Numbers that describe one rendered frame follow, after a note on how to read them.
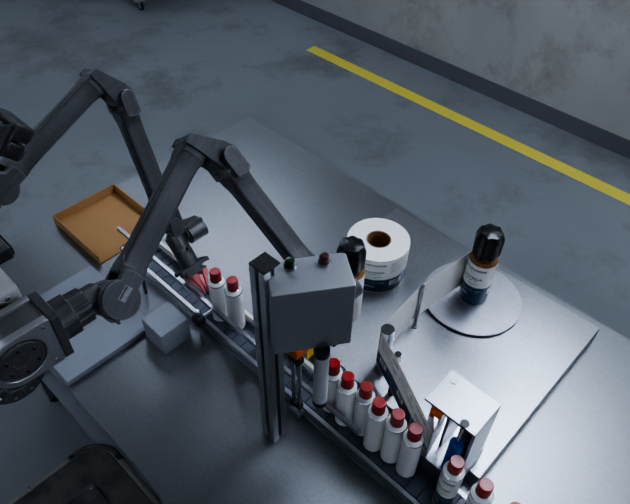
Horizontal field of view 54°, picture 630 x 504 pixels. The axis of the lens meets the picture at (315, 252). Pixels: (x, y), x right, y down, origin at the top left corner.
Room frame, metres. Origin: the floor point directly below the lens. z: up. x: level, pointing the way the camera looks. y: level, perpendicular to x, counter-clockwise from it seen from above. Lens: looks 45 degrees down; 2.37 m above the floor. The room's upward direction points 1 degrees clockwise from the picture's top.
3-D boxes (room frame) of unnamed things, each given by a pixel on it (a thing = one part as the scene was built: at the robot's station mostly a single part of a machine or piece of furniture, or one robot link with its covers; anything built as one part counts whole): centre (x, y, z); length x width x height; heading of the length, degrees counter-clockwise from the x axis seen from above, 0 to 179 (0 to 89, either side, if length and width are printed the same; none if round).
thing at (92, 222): (1.65, 0.76, 0.85); 0.30 x 0.26 x 0.04; 47
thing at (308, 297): (0.84, 0.01, 1.38); 0.17 x 0.10 x 0.19; 102
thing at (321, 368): (0.79, -0.02, 1.18); 0.04 x 0.04 x 0.21
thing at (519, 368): (1.21, -0.36, 0.86); 0.80 x 0.67 x 0.05; 47
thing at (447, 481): (0.64, -0.33, 0.98); 0.05 x 0.05 x 0.20
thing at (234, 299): (1.17, 0.23, 0.98); 0.05 x 0.05 x 0.20
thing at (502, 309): (1.29, -0.50, 0.89); 0.31 x 0.31 x 0.01
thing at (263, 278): (0.84, 0.10, 1.16); 0.04 x 0.04 x 0.67; 47
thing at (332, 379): (0.89, -0.05, 0.98); 0.05 x 0.05 x 0.20
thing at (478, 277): (1.29, -0.50, 1.04); 0.09 x 0.09 x 0.29
